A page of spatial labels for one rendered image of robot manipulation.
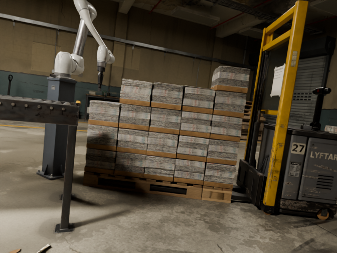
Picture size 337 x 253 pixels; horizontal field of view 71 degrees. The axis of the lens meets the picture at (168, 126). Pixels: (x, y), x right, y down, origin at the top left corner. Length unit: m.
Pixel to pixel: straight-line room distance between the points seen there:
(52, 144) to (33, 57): 6.63
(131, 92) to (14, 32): 7.30
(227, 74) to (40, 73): 7.44
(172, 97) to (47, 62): 7.13
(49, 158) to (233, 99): 1.91
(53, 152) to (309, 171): 2.42
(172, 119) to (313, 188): 1.41
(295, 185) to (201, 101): 1.13
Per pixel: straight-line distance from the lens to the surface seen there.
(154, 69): 9.37
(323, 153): 2.51
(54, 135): 2.62
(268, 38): 3.08
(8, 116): 1.61
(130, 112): 2.27
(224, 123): 2.30
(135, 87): 2.26
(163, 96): 2.24
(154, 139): 2.26
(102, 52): 2.51
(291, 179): 2.43
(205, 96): 2.26
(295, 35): 2.36
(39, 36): 9.16
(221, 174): 2.38
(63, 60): 2.63
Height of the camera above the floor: 0.88
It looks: 5 degrees down
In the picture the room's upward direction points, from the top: 7 degrees clockwise
